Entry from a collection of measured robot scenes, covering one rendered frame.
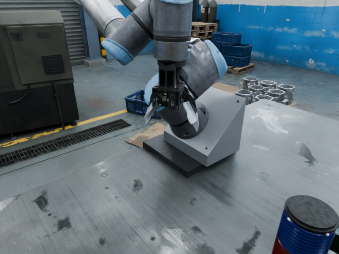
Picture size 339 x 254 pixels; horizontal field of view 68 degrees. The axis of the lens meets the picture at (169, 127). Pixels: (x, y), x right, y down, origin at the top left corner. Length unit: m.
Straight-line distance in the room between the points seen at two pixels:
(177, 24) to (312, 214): 0.44
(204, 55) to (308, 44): 5.92
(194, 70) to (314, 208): 0.71
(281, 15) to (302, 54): 1.06
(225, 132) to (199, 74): 0.27
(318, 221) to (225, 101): 0.85
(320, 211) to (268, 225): 0.57
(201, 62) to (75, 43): 6.03
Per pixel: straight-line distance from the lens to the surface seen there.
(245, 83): 3.40
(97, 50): 6.80
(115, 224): 0.89
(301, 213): 0.36
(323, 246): 0.37
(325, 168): 1.29
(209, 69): 0.98
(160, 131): 3.11
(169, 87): 0.63
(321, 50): 6.73
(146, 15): 0.71
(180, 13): 0.60
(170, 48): 0.60
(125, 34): 0.71
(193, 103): 0.69
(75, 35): 6.86
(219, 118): 1.10
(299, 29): 6.91
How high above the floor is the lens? 1.45
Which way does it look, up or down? 27 degrees down
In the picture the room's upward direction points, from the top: straight up
